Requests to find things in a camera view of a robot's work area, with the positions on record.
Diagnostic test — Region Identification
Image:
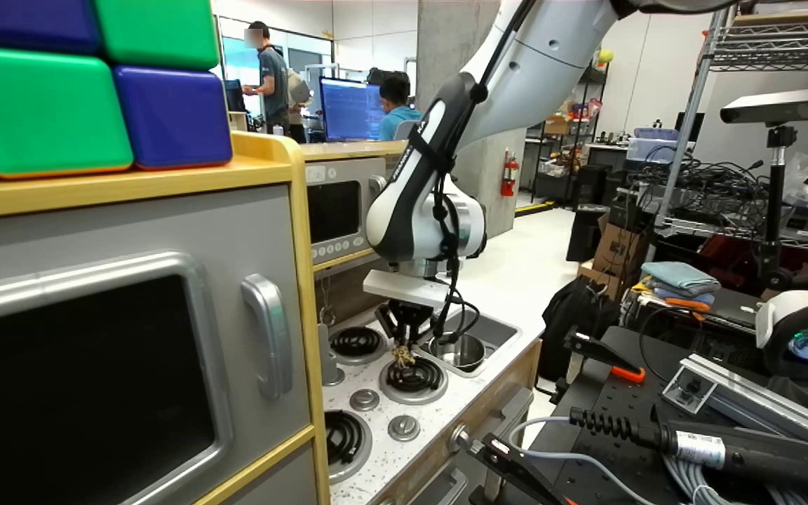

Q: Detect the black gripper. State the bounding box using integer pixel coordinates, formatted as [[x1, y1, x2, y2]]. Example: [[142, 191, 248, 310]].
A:
[[375, 301, 438, 368]]

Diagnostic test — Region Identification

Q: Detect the black coil stove burner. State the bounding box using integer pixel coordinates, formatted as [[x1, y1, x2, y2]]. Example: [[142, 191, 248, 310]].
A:
[[323, 406, 375, 486], [375, 354, 450, 406], [326, 323, 390, 368]]

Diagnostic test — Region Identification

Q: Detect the small metal pot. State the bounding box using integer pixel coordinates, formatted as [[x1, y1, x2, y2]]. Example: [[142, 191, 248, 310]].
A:
[[450, 330, 488, 375]]

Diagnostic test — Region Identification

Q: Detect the grey stove knob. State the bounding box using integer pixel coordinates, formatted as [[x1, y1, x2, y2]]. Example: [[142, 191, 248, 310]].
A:
[[386, 411, 424, 445], [348, 388, 382, 416]]

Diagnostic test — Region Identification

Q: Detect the grey toy sink basin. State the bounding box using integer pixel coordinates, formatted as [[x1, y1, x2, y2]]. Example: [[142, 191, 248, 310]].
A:
[[421, 310, 521, 378]]

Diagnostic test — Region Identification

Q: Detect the yellow grey toy kitchen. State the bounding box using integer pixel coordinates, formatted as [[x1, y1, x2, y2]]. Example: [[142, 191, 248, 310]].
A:
[[0, 129, 547, 505]]

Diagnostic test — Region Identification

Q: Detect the small grey toy microwave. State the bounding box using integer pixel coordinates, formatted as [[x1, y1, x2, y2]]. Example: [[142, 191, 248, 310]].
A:
[[306, 156, 393, 267]]

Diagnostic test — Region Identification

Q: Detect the black metal clamp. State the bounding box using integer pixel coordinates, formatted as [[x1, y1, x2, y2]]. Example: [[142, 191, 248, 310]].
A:
[[449, 423, 577, 505]]

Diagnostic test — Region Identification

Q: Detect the black bag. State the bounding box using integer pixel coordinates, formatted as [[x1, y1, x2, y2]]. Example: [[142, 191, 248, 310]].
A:
[[535, 271, 627, 388]]

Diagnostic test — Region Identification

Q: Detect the red fire extinguisher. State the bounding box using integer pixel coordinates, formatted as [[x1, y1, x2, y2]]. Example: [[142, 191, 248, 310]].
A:
[[497, 150, 525, 201]]

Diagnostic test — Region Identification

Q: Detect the brown cardboard box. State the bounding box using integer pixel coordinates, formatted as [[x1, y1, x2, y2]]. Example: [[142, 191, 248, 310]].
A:
[[592, 218, 651, 282]]

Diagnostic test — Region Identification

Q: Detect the seated person in blue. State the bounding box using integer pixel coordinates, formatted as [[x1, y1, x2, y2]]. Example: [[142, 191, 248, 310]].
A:
[[363, 68, 424, 142]]

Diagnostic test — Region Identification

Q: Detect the blue monitor screen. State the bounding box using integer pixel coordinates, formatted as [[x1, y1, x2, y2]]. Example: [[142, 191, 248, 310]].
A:
[[316, 78, 383, 142]]

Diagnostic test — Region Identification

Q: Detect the teal folded cloth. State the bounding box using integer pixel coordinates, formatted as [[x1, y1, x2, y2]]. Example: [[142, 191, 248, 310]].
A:
[[638, 259, 723, 296]]

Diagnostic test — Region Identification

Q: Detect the person in dark shirt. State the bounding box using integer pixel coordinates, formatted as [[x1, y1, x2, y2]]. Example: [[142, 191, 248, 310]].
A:
[[240, 20, 313, 142]]

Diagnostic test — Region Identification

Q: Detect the blue storage bin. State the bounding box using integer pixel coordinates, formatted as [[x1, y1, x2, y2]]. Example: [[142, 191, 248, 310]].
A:
[[622, 122, 683, 169]]

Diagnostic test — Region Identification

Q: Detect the rounded blue plastic block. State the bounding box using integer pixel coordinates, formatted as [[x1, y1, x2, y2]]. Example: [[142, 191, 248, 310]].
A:
[[111, 64, 236, 170]]

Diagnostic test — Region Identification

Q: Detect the large dark oven window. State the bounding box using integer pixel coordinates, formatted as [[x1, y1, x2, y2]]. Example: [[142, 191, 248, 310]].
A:
[[0, 250, 239, 505]]

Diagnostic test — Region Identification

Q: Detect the aluminium extrusion bar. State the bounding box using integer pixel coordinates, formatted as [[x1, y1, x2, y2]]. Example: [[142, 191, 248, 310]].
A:
[[658, 350, 808, 452]]

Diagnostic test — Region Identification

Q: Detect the white round device teal lens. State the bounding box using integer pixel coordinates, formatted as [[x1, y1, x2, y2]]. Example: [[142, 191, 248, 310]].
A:
[[752, 285, 808, 388]]

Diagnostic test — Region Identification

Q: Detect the small green plastic block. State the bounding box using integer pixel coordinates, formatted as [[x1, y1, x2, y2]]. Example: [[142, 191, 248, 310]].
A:
[[93, 0, 222, 72]]

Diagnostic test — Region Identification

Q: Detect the large green plastic block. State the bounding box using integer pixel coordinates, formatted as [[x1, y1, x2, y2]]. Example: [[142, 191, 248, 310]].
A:
[[0, 41, 138, 183]]

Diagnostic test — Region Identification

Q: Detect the dark blue plastic block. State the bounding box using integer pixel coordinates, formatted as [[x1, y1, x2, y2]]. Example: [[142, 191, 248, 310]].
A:
[[0, 0, 104, 55]]

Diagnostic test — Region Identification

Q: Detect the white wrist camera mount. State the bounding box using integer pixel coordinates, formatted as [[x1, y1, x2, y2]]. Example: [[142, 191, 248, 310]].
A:
[[361, 267, 450, 310]]

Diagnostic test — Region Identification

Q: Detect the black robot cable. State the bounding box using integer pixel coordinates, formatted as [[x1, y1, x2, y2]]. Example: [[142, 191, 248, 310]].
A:
[[407, 72, 483, 350]]

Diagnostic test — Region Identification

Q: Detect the large grey oven handle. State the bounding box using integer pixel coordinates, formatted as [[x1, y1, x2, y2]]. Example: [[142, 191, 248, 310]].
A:
[[239, 270, 293, 399]]

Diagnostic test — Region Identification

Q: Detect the grey cable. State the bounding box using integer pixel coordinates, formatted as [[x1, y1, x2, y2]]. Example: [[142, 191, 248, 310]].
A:
[[504, 416, 661, 505]]

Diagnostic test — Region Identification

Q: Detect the black clamp orange handle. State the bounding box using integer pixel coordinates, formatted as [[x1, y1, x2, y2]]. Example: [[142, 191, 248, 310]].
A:
[[561, 326, 654, 393]]

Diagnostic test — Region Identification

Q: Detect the black ribbed cable connector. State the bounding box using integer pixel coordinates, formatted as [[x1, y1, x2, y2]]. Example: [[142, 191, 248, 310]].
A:
[[564, 403, 808, 498]]

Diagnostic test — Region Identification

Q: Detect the slanted metal ladder rail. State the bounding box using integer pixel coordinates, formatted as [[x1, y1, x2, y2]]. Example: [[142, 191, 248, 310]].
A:
[[647, 9, 739, 237]]

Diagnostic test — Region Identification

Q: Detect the black camera stand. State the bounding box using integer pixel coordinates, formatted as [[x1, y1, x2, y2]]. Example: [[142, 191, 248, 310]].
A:
[[759, 122, 798, 285]]

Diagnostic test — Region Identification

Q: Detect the black stereo camera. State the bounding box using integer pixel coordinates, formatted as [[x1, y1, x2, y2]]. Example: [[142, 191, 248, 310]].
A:
[[717, 85, 808, 129]]

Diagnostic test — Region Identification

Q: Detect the wire shelf rack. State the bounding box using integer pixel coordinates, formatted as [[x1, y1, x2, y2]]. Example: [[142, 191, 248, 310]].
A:
[[707, 6, 808, 75]]

